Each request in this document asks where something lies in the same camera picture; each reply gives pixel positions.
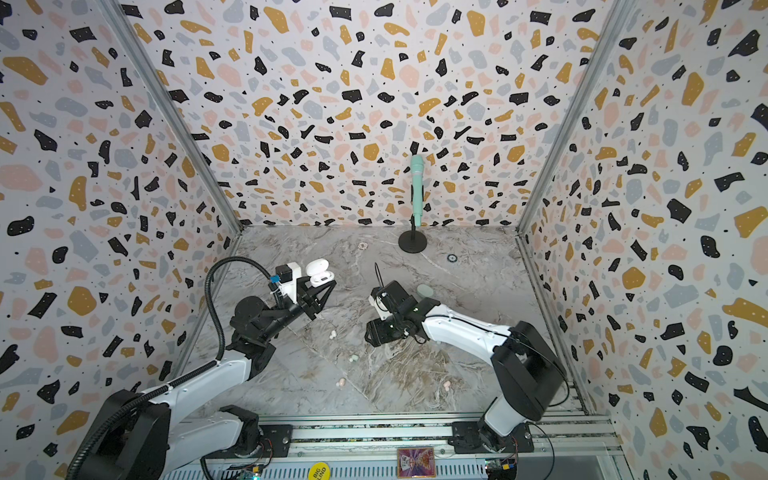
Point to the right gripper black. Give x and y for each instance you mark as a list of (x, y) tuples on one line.
[(390, 318)]

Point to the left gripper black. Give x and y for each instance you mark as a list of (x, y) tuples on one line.
[(318, 306)]

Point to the pink white earbud case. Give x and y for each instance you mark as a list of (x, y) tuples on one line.
[(319, 272)]

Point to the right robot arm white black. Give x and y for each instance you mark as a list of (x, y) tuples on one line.
[(527, 370)]

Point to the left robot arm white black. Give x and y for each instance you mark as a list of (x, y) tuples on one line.
[(145, 435)]

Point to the mint green earbud case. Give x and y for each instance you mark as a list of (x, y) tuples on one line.
[(425, 291)]

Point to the black microphone stand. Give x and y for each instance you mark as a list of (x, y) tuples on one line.
[(413, 241)]

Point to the pink square tag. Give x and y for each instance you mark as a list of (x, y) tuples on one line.
[(416, 463)]

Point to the yellow round sticker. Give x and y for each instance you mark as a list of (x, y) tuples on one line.
[(319, 471)]

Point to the mint green microphone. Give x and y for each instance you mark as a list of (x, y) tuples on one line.
[(417, 173)]

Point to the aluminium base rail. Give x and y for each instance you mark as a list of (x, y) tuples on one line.
[(563, 445)]

